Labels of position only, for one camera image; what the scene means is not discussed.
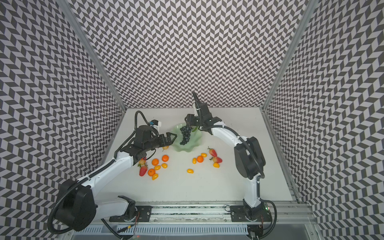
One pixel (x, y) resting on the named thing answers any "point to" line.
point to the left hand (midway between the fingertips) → (172, 138)
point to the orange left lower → (151, 172)
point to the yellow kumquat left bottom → (155, 176)
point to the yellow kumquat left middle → (157, 167)
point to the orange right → (200, 158)
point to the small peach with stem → (165, 147)
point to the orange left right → (165, 158)
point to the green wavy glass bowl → (195, 140)
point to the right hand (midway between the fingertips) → (189, 120)
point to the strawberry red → (143, 170)
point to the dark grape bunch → (186, 132)
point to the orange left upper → (155, 161)
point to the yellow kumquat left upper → (164, 165)
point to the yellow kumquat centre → (190, 171)
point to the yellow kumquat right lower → (216, 165)
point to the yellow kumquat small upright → (194, 160)
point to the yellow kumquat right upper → (204, 155)
